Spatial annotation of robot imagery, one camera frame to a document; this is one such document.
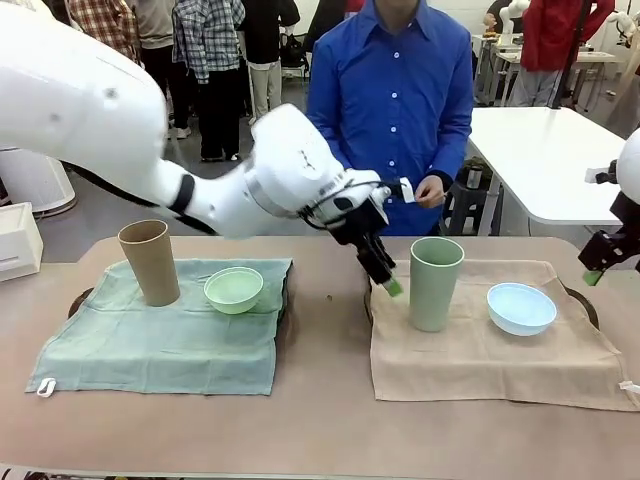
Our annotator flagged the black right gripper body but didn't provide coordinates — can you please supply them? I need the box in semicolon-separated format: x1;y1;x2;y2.
577;192;640;272

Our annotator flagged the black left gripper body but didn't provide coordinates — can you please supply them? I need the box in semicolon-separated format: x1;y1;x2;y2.
326;198;391;252

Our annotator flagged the tall pale green cup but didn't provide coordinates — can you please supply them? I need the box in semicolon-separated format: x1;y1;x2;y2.
409;236;466;333

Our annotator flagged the light blue bowl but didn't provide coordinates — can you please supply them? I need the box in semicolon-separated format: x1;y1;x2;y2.
486;282;558;337

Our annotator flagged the beige cloth mat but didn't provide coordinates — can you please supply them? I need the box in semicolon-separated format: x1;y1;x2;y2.
368;259;636;413

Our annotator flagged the pale green bowl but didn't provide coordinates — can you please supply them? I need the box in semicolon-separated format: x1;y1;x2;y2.
202;266;265;316

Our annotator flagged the tall tan cup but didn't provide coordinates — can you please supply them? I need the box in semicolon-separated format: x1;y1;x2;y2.
117;219;182;308

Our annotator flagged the green cloth mat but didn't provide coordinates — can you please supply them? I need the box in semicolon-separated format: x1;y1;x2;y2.
24;257;295;398

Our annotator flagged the dark brown serving tray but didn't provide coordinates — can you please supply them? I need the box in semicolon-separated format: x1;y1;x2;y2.
363;275;602;332
66;263;292;324

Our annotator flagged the person's left hand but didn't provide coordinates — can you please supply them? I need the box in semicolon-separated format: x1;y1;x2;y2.
414;173;446;210

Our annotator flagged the black stool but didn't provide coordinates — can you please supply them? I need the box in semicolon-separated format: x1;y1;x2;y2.
438;178;495;237

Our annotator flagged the white table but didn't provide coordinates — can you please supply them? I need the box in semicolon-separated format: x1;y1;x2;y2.
468;105;640;227

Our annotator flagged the black vertical pole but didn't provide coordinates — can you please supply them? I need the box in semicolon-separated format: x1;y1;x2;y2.
548;0;592;111

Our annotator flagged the person in black and white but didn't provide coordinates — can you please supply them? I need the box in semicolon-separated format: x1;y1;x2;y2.
236;0;302;129

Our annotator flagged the person in red top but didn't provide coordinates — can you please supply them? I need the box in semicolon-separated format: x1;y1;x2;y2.
508;0;617;108

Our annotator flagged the person in blue plaid shirt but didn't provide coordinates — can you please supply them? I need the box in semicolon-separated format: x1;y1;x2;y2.
171;0;247;163

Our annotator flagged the person in grey top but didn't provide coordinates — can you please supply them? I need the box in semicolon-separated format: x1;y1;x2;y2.
134;0;194;140

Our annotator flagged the person in red plaid shirt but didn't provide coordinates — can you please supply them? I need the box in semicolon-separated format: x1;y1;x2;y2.
66;0;144;64

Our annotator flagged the white cylindrical appliance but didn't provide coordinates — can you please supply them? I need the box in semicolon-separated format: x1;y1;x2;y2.
0;146;77;217

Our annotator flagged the white box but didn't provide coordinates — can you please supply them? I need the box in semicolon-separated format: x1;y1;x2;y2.
0;200;45;283

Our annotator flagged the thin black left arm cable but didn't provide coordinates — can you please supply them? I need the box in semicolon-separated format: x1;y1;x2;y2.
298;178;397;232

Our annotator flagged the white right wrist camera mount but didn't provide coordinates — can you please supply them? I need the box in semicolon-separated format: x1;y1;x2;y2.
584;159;620;186

